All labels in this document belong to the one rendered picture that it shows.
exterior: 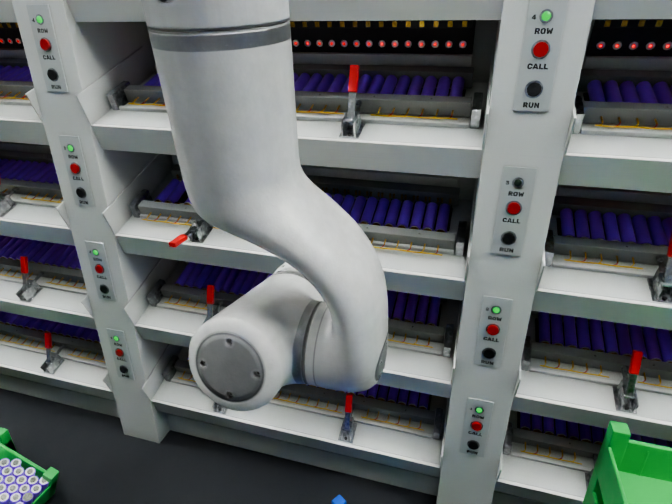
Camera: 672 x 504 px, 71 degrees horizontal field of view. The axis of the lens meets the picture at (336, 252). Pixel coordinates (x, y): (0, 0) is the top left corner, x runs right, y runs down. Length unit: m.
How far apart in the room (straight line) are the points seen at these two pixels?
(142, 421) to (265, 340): 0.82
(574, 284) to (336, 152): 0.38
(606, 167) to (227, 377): 0.50
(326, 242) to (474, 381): 0.51
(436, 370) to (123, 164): 0.65
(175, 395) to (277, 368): 0.73
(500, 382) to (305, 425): 0.39
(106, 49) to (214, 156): 0.61
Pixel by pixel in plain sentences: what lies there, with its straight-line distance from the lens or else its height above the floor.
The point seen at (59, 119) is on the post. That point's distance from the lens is 0.91.
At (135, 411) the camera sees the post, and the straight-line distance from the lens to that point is 1.17.
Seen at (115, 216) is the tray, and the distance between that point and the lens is 0.92.
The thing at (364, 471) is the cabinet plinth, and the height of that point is 0.02.
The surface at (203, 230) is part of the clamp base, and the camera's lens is 0.83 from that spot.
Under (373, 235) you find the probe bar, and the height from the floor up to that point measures 0.54.
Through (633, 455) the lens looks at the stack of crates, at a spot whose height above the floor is 0.35.
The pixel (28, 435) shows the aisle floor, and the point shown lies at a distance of 1.35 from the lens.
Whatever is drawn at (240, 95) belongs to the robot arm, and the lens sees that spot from 0.31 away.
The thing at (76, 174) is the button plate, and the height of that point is 0.61.
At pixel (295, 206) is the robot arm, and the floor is 0.72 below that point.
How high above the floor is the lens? 0.83
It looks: 25 degrees down
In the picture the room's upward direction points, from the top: straight up
